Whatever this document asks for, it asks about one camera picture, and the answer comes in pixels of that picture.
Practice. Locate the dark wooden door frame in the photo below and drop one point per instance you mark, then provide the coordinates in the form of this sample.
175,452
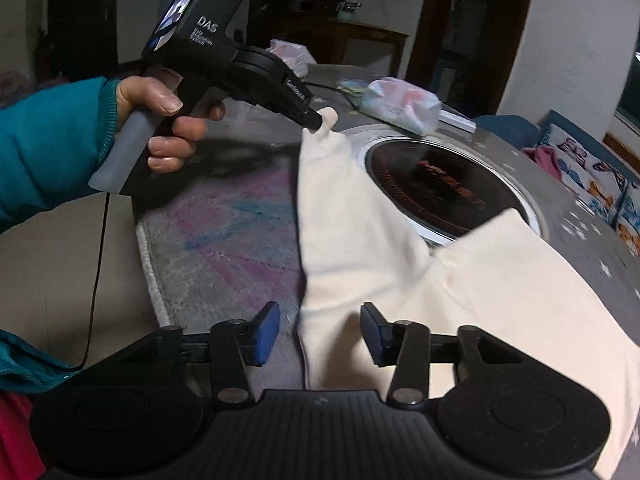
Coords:
425,35

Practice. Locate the person's red clothing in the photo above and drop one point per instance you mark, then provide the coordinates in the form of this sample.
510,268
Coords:
17,435

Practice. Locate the wooden side table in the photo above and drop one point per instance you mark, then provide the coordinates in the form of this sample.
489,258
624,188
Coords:
360,35

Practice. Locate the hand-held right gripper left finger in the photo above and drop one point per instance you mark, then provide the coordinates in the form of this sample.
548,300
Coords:
266,334

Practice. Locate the person's left hand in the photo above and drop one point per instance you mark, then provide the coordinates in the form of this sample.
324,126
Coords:
167,105

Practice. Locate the blue sofa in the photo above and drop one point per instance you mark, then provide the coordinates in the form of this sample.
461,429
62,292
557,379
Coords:
505,131

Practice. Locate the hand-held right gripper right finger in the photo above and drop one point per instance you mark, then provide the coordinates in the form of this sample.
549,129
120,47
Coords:
375,334

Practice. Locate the pink cloth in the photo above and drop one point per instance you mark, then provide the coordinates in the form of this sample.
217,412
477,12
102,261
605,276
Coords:
547,160

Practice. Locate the plastic bag of pastel items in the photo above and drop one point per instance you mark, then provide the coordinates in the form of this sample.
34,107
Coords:
292,56
400,102

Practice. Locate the person's teal jacket hem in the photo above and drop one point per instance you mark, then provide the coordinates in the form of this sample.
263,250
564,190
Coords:
30,360

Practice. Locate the cream garment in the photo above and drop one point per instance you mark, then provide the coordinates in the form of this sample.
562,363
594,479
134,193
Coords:
490,280

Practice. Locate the round black induction cooker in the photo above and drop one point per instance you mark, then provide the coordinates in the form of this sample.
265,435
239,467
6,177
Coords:
425,175

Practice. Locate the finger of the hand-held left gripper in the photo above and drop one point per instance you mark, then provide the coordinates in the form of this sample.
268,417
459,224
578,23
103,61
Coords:
305,105

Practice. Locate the butterfly print cushion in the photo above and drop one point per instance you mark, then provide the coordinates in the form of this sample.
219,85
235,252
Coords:
595,180

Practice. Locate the person's left forearm teal sleeve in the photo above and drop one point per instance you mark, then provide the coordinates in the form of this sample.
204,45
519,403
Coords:
50,145

